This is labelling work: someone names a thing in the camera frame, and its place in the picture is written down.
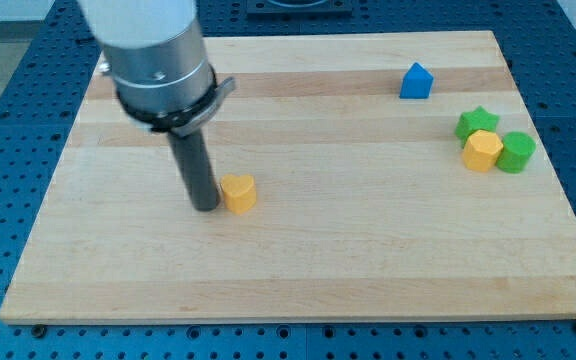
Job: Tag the yellow hexagon block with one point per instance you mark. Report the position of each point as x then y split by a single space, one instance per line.
482 150

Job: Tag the wooden board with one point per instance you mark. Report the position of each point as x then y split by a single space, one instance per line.
365 211

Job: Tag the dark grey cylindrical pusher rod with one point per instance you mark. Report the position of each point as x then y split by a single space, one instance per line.
192 158

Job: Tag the green star block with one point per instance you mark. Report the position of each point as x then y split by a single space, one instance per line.
472 121

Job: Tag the green cylinder block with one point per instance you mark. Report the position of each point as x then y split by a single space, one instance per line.
518 148

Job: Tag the blue triangular prism block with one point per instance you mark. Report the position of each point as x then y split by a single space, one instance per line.
417 83

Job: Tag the yellow heart block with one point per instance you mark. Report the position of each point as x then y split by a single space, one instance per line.
239 192

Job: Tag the black clamp ring with lever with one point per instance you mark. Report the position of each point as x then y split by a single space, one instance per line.
182 106

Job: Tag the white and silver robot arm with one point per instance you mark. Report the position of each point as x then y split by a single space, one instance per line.
163 79

